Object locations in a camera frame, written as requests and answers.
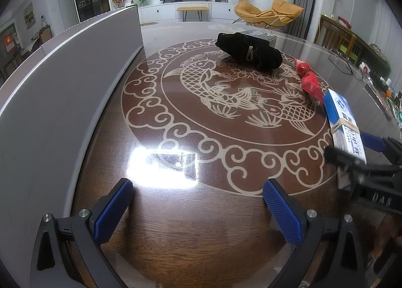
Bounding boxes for wooden bench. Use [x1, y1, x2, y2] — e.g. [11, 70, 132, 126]
[176, 7, 209, 22]

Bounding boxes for black rolled cloth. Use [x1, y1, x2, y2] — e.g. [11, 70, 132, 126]
[215, 33, 283, 70]

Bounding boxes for red poster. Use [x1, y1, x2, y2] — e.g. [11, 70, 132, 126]
[3, 33, 16, 53]

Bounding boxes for wooden chair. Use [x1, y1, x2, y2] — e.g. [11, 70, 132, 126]
[314, 14, 357, 56]

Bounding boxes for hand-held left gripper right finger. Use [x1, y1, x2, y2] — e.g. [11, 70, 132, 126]
[262, 179, 369, 288]

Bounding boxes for blue and white box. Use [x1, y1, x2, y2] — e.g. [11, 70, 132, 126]
[323, 89, 368, 192]

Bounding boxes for grey board panel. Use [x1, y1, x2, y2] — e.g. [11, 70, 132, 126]
[0, 4, 145, 276]

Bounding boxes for white television cabinet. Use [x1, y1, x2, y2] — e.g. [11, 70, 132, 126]
[138, 2, 248, 24]

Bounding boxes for framed wall painting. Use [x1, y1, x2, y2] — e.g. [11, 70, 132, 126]
[23, 2, 34, 30]

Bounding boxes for wooden desktop with fish pattern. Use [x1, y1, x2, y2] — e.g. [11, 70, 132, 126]
[0, 21, 402, 288]

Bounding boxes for red twisted snack packet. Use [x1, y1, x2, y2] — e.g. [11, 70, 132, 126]
[295, 58, 325, 106]

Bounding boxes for orange lounge chair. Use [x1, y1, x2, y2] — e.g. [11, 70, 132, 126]
[234, 0, 305, 31]

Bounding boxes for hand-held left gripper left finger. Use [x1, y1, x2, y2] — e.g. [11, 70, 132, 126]
[30, 178, 134, 288]

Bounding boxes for cluster of small bottles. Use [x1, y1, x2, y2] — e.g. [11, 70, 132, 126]
[361, 62, 402, 125]

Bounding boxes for black rectangular box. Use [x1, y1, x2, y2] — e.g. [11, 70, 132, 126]
[242, 29, 277, 48]

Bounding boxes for dark wooden sideboard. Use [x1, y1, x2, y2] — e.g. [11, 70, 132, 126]
[356, 35, 393, 78]

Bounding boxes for eyeglasses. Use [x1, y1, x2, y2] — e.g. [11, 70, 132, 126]
[328, 49, 366, 81]

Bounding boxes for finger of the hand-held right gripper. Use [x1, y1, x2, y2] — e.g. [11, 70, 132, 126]
[359, 132, 402, 166]
[324, 146, 402, 179]

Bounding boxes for white door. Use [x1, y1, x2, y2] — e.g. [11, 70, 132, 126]
[56, 0, 77, 29]

